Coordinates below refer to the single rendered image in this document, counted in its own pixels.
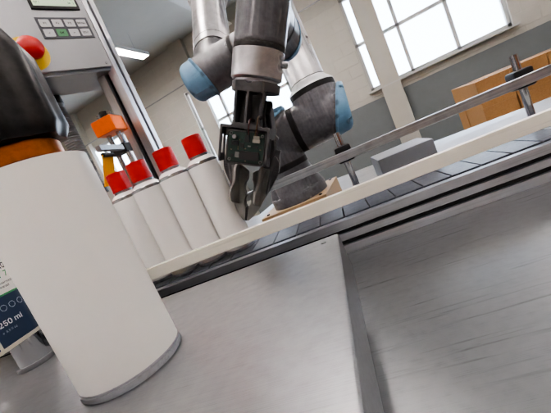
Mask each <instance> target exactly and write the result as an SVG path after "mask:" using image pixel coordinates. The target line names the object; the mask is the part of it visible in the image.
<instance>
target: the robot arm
mask: <svg viewBox="0 0 551 413"><path fill-rule="evenodd" d="M187 1H188V4H189V6H190V8H191V9H192V27H193V46H194V57H192V58H189V59H188V60H187V62H185V63H184V64H182V65H181V67H180V76H181V79H182V80H183V83H184V85H185V87H186V88H187V89H188V90H189V92H190V93H191V94H192V95H193V96H194V97H195V98H196V99H197V100H199V101H201V102H205V101H207V100H208V99H210V98H213V97H215V96H216V95H217V96H219V95H220V93H222V92H224V91H226V90H227V89H229V88H230V87H232V90H233V91H235V99H234V110H233V121H232V124H231V125H229V124H222V123H221V124H220V137H219V149H218V161H222V160H224V169H225V173H226V175H227V177H228V180H229V181H230V191H229V199H230V201H231V202H234V203H235V207H236V209H237V211H238V213H239V215H240V216H241V218H242V219H243V220H247V221H249V220H250V219H251V218H252V217H253V216H254V215H255V214H256V213H257V212H258V210H259V209H260V207H261V205H262V204H263V202H264V200H265V199H266V196H267V194H268V193H269V192H270V190H271V187H272V186H273V184H274V183H275V181H276V180H278V179H281V178H283V177H285V176H287V175H290V174H293V173H294V172H296V171H299V170H302V169H304V168H306V167H309V166H311V165H312V164H311V163H310V162H309V161H308V159H307V156H306V154H305V152H306V151H308V150H310V149H312V148H314V147H316V146H318V145H320V144H323V143H325V142H327V141H329V140H331V139H333V138H334V136H333V134H335V133H337V132H339V133H340V134H343V133H345V132H347V131H349V130H350V129H351V128H352V127H353V117H352V113H351V110H350V107H349V104H348V99H347V95H346V92H345V90H344V85H343V83H342V81H337V82H335V80H334V78H333V76H332V75H328V74H326V73H324V71H323V69H322V68H321V64H320V62H319V61H318V59H317V56H316V54H315V51H314V49H313V47H312V44H311V42H310V40H309V37H308V36H307V33H306V30H305V29H304V27H303V23H302V21H301V20H300V17H299V15H298V13H297V10H296V8H295V6H294V3H293V1H292V0H237V1H236V13H235V31H234V32H233V33H231V34H230V31H229V26H228V20H227V15H226V10H225V9H226V6H227V2H229V1H230V0H187ZM282 69H283V70H284V73H285V75H286V77H287V80H288V81H289V84H290V86H291V89H292V92H291V94H290V97H289V100H290V101H291V103H292V106H291V107H289V108H288V109H286V110H285V108H284V107H283V106H278V107H276V108H274V109H273V102H272V101H267V100H266V97H267V96H268V97H277V96H280V86H279V85H278V84H281V83H282V77H283V71H282ZM222 134H224V138H223V149H222V152H221V143H222ZM226 135H227V137H226ZM225 141H226V148H225ZM243 165H246V166H260V170H257V171H255V172H253V177H252V182H253V192H252V194H251V196H250V197H251V203H250V206H248V204H247V196H248V192H247V189H246V184H247V182H248V179H249V170H248V169H247V168H245V167H244V166H243ZM326 187H327V184H326V181H325V179H324V178H323V177H322V176H321V174H320V173H319V172H317V173H315V174H313V175H309V176H308V177H305V178H303V179H300V180H298V181H295V182H293V183H291V184H288V185H285V186H284V187H281V188H278V189H276V190H274V191H271V199H272V203H273V205H274V207H275V209H276V210H277V211H280V210H284V209H287V208H290V207H293V206H296V205H298V204H299V203H301V202H305V201H307V200H308V199H310V198H311V197H314V196H316V195H317V194H318V193H320V192H322V191H323V190H324V189H325V188H326Z"/></svg>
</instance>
